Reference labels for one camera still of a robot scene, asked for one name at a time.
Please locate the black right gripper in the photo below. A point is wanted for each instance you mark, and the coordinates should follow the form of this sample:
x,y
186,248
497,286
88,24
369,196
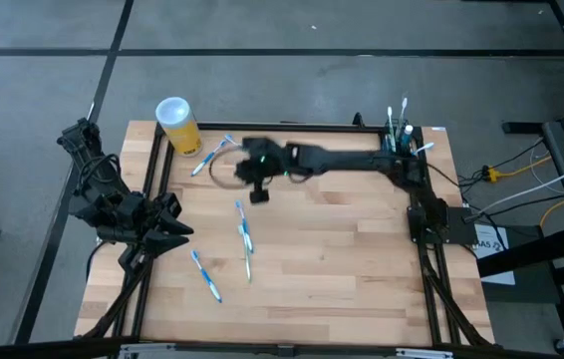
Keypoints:
x,y
262,159

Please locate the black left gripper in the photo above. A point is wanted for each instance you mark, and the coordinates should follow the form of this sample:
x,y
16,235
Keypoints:
x,y
132,214

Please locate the blue and white toothbrush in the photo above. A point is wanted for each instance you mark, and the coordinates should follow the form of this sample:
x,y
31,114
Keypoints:
x,y
207,159
426,146
404,105
207,278
240,214

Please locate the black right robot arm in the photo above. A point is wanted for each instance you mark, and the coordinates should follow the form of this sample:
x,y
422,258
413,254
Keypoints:
x,y
352,159

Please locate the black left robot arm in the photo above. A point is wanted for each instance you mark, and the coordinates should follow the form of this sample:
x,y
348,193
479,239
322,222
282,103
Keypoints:
x,y
92,169

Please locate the white paper label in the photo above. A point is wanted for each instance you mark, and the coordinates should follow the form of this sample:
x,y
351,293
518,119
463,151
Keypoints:
x,y
498,264

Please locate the black side desk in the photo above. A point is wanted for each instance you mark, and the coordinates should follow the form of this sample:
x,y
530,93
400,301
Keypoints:
x,y
521,254

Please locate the black round knob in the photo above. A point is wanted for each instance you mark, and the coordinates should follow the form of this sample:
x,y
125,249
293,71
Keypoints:
x,y
561,346

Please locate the black aluminium table frame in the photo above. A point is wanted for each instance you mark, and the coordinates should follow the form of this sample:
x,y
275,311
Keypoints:
x,y
287,127

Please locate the silver aluminium bracket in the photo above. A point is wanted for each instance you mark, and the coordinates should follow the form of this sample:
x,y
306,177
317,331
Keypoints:
x,y
424,353
147,350

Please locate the black frame clamp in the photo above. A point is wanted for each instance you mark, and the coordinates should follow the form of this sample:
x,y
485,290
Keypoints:
x,y
359,119

